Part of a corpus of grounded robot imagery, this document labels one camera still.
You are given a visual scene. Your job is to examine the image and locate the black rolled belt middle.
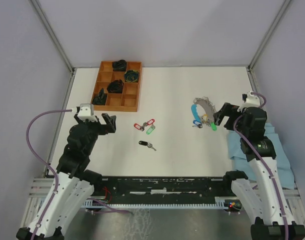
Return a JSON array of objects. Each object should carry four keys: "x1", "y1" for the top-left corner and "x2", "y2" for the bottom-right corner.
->
[{"x1": 107, "y1": 79, "x2": 124, "y2": 94}]

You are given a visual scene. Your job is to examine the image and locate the right aluminium frame post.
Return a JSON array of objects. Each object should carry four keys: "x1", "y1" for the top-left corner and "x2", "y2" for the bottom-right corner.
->
[{"x1": 247, "y1": 0, "x2": 293, "y2": 72}]

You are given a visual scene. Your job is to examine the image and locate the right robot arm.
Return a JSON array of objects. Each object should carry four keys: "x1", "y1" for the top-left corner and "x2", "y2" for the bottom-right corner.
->
[{"x1": 213, "y1": 103, "x2": 305, "y2": 240}]

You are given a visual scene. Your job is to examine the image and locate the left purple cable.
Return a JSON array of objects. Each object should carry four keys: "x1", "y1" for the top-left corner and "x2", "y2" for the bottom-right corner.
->
[{"x1": 25, "y1": 108, "x2": 76, "y2": 240}]

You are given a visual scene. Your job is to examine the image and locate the black tag key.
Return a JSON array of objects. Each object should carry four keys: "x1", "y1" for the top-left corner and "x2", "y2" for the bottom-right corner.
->
[{"x1": 138, "y1": 140, "x2": 156, "y2": 151}]

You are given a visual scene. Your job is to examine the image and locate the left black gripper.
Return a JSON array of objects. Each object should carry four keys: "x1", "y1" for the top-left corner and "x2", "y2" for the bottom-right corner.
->
[{"x1": 74, "y1": 112, "x2": 116, "y2": 155}]

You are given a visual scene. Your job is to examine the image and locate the red tag key left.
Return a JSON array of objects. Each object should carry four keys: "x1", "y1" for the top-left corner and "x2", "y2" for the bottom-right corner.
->
[{"x1": 133, "y1": 123, "x2": 145, "y2": 132}]

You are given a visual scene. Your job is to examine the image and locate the green tag key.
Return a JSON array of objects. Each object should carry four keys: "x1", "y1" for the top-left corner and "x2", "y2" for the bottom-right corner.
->
[{"x1": 146, "y1": 125, "x2": 156, "y2": 135}]

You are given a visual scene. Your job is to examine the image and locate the wooden compartment tray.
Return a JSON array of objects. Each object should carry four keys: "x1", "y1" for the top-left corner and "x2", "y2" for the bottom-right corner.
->
[{"x1": 90, "y1": 59, "x2": 142, "y2": 112}]

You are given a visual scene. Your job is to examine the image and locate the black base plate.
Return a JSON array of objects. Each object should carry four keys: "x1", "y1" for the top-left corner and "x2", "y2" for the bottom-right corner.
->
[{"x1": 90, "y1": 176, "x2": 236, "y2": 200}]

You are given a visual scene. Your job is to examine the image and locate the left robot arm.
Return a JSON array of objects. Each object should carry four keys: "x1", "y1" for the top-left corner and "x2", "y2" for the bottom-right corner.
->
[{"x1": 16, "y1": 113, "x2": 117, "y2": 240}]

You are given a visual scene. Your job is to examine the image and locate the white cable duct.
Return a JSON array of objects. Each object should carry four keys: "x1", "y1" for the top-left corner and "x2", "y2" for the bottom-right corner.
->
[{"x1": 39, "y1": 196, "x2": 230, "y2": 208}]

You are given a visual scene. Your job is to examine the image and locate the red tag key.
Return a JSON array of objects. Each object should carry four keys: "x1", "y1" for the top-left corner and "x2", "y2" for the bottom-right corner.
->
[
  {"x1": 133, "y1": 123, "x2": 145, "y2": 132},
  {"x1": 142, "y1": 118, "x2": 155, "y2": 128}
]

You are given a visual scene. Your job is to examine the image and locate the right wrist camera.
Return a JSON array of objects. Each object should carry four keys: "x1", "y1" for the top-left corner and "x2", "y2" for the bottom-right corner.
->
[{"x1": 237, "y1": 91, "x2": 267, "y2": 112}]

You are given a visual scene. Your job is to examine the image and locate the left aluminium frame post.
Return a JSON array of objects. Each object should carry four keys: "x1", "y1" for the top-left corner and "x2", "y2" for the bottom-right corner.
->
[{"x1": 29, "y1": 0, "x2": 74, "y2": 73}]

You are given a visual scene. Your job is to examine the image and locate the black rolled belt top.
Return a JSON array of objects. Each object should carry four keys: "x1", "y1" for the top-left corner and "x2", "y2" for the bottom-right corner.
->
[{"x1": 111, "y1": 59, "x2": 127, "y2": 72}]

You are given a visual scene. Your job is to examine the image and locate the green blue rolled belt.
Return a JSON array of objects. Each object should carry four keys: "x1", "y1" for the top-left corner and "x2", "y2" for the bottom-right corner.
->
[{"x1": 124, "y1": 70, "x2": 140, "y2": 83}]

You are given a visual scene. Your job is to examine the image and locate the red tag key right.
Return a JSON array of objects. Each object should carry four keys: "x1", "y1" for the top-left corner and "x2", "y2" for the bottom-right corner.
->
[{"x1": 142, "y1": 118, "x2": 155, "y2": 128}]

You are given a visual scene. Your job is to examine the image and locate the aluminium frame post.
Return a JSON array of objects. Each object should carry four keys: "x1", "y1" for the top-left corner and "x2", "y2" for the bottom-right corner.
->
[
  {"x1": 29, "y1": 0, "x2": 74, "y2": 73},
  {"x1": 247, "y1": 0, "x2": 293, "y2": 72}
]

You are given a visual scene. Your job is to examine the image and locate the black green rolled belt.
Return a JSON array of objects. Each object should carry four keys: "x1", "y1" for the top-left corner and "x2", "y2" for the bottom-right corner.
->
[{"x1": 91, "y1": 88, "x2": 108, "y2": 106}]

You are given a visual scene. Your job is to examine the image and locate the light blue cloth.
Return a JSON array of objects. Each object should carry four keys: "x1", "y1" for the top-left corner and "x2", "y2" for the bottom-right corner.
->
[{"x1": 227, "y1": 121, "x2": 296, "y2": 190}]

